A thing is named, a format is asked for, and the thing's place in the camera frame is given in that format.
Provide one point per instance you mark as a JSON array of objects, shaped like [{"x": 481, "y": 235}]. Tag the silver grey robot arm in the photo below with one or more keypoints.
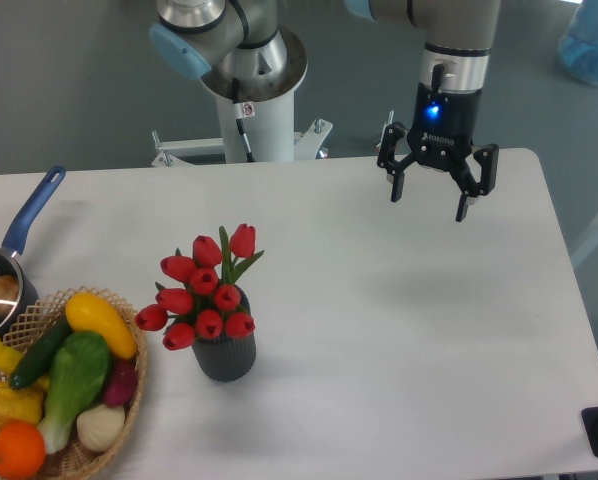
[{"x": 253, "y": 65}]

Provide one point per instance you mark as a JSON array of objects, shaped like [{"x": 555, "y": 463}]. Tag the orange fruit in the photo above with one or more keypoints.
[{"x": 22, "y": 450}]

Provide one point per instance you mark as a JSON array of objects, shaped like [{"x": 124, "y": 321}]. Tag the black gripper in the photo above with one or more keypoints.
[{"x": 440, "y": 138}]

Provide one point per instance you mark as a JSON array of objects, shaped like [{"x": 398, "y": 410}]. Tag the yellow squash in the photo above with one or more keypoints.
[{"x": 86, "y": 311}]

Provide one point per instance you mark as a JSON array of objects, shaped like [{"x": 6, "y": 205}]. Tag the dark grey ribbed vase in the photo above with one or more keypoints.
[{"x": 224, "y": 344}]

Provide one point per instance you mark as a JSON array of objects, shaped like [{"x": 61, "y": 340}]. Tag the woven wicker basket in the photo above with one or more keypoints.
[{"x": 75, "y": 461}]

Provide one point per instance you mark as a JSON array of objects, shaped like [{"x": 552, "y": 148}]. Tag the yellow bell pepper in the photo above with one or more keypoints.
[{"x": 24, "y": 405}]

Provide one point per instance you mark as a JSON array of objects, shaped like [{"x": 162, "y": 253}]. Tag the dark green cucumber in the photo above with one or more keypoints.
[{"x": 38, "y": 359}]

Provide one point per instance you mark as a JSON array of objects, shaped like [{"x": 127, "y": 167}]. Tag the red tulip bouquet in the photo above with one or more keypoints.
[{"x": 208, "y": 303}]

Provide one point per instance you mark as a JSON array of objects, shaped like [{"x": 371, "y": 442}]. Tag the yellow banana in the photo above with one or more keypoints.
[{"x": 9, "y": 358}]

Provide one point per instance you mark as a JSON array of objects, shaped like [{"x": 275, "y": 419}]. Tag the blue handled saucepan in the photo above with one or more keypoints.
[{"x": 14, "y": 242}]

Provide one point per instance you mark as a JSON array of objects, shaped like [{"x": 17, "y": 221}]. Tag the green bok choy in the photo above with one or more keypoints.
[{"x": 77, "y": 374}]

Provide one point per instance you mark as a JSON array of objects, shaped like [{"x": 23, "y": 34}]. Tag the purple red onion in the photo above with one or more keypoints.
[{"x": 121, "y": 385}]

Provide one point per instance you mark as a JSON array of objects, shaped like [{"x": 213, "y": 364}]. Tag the white garlic bulb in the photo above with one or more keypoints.
[{"x": 100, "y": 426}]

